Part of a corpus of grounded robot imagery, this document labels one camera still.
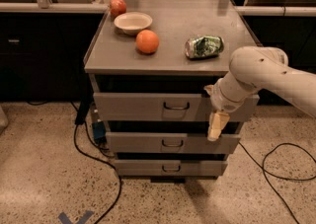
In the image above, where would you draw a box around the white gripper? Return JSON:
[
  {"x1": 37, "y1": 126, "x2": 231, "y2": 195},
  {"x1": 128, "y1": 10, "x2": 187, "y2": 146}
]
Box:
[{"x1": 203, "y1": 77, "x2": 251, "y2": 141}]

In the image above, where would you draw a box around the grey top drawer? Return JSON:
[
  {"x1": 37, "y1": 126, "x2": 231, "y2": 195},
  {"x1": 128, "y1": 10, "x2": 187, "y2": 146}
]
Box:
[{"x1": 93, "y1": 91, "x2": 261, "y2": 123}]

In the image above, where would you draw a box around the grey drawer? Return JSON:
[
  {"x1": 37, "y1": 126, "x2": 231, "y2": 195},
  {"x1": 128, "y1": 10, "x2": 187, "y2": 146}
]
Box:
[
  {"x1": 93, "y1": 91, "x2": 261, "y2": 123},
  {"x1": 106, "y1": 132, "x2": 240, "y2": 154},
  {"x1": 115, "y1": 160, "x2": 228, "y2": 177}
]

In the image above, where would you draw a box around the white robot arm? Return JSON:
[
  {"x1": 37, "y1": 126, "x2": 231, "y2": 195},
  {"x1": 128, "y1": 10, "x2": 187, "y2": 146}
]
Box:
[{"x1": 204, "y1": 46, "x2": 316, "y2": 141}]

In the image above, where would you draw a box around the grey drawer cabinet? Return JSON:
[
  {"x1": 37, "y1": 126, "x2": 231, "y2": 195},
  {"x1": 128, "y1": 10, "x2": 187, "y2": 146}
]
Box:
[{"x1": 85, "y1": 0, "x2": 258, "y2": 180}]

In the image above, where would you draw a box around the grey middle drawer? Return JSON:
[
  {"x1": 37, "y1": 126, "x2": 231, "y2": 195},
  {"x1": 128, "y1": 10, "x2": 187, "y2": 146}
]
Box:
[{"x1": 106, "y1": 132, "x2": 240, "y2": 154}]

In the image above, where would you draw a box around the grey bottom drawer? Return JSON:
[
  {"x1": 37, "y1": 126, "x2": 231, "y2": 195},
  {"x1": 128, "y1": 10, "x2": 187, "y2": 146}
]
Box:
[{"x1": 115, "y1": 160, "x2": 228, "y2": 177}]

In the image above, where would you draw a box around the crushed green soda can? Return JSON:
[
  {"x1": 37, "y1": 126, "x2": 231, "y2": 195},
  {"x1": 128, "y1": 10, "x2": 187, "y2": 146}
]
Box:
[{"x1": 185, "y1": 36, "x2": 224, "y2": 59}]

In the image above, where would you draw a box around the orange fruit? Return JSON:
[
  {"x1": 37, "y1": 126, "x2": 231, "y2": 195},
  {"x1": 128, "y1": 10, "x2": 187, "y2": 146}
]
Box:
[{"x1": 136, "y1": 30, "x2": 159, "y2": 54}]

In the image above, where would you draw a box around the white bowl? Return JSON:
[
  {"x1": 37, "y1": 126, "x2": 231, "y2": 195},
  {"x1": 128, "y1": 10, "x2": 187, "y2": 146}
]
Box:
[{"x1": 114, "y1": 12, "x2": 152, "y2": 36}]

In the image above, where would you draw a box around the blue power box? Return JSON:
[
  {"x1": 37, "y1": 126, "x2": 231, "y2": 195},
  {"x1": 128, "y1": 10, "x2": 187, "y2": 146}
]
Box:
[{"x1": 92, "y1": 121, "x2": 107, "y2": 144}]

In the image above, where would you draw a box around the red apple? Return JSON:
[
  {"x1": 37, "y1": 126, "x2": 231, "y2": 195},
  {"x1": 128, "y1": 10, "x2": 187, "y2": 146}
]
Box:
[{"x1": 110, "y1": 0, "x2": 126, "y2": 17}]

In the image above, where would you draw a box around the blue tape floor mark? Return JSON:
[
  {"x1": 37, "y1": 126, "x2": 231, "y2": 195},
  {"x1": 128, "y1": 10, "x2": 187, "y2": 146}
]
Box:
[{"x1": 58, "y1": 210, "x2": 94, "y2": 224}]

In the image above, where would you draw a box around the black cable right floor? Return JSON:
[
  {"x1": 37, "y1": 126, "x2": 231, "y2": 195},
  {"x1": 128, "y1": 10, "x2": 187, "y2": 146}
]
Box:
[{"x1": 238, "y1": 141, "x2": 316, "y2": 224}]

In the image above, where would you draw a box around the black cable floor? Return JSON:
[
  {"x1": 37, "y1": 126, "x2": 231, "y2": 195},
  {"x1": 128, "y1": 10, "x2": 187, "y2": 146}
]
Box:
[
  {"x1": 72, "y1": 101, "x2": 123, "y2": 224},
  {"x1": 238, "y1": 141, "x2": 316, "y2": 224}
]

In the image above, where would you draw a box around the black cable left floor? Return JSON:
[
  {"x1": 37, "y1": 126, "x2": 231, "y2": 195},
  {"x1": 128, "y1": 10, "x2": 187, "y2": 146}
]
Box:
[{"x1": 72, "y1": 101, "x2": 123, "y2": 224}]

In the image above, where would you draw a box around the white horizontal rail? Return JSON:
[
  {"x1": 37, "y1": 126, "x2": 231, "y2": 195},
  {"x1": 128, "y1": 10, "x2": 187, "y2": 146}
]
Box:
[{"x1": 0, "y1": 3, "x2": 316, "y2": 17}]

